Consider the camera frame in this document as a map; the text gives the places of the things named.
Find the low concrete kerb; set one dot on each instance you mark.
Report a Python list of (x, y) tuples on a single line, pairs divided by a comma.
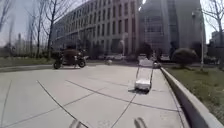
[(23, 68)]

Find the grass strip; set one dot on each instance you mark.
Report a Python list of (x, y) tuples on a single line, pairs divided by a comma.
[(205, 83)]

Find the bare tree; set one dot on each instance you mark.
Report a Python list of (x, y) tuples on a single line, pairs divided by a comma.
[(215, 16)]

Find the large grey office building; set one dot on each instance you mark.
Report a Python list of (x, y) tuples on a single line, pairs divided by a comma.
[(110, 26)]

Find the concrete kerb wall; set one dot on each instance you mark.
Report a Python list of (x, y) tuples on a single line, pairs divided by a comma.
[(190, 100)]

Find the grey concrete slab pavement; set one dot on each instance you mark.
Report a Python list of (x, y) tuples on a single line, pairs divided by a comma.
[(90, 96)]

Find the row of bare trees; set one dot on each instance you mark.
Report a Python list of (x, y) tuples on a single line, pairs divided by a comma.
[(50, 30)]

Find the row of parked cars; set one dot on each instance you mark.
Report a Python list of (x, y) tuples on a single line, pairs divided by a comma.
[(115, 57)]

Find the round bush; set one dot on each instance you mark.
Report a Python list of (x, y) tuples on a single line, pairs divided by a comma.
[(184, 56)]

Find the dark motorcycle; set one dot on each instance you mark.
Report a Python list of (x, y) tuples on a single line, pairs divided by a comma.
[(70, 59)]

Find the pole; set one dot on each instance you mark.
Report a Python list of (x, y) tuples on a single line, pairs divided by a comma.
[(201, 43)]

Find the grass lawn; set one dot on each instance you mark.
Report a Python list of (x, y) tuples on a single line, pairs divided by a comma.
[(20, 61)]

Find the robot's own part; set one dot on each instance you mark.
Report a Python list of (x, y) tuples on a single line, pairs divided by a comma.
[(75, 124), (140, 123)]

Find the small white robot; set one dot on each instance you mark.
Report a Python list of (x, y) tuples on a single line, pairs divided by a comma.
[(144, 75)]

